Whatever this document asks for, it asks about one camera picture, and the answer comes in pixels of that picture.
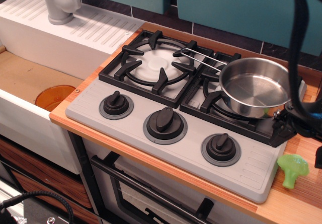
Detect teal wall cabinet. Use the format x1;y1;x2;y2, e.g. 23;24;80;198
75;0;322;56

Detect steel pan with wire handle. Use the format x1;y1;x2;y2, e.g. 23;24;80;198
179;48;291;119

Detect black left stove knob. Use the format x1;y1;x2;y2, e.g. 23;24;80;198
99;91;134;120

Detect green toy cauliflower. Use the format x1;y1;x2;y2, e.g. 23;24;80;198
277;154;310;189

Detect black middle stove knob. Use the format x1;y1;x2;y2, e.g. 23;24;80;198
143;107;188;145

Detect black cable near camera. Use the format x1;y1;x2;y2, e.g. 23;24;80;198
0;190;74;224

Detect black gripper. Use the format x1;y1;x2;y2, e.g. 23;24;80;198
269;102;322;169

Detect black right burner grate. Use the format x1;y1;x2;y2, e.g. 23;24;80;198
180;52;281;145

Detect black burner grate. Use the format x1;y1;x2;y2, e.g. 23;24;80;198
99;30;214;108
180;52;281;145

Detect grey toy stove top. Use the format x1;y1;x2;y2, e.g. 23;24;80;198
65;44;289;203

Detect black right stove knob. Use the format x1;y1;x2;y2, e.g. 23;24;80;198
201;133;242;167

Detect grey toy faucet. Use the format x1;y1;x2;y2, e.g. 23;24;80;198
45;0;82;25

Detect wooden drawer fronts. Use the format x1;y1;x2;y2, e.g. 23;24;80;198
1;136;99;223

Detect black braided cable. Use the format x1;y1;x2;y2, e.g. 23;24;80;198
286;0;322;119

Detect oven door with black handle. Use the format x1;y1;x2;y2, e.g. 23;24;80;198
90;152;260;223

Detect black stove knob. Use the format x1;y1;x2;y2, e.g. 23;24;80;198
143;107;188;145
201;133;242;167
99;91;134;120

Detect black left burner grate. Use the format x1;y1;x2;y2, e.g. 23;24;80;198
99;30;214;108

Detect orange plastic plate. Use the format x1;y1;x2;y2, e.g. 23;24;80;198
35;85;75;112

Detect white toy sink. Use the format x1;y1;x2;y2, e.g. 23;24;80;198
1;0;143;174

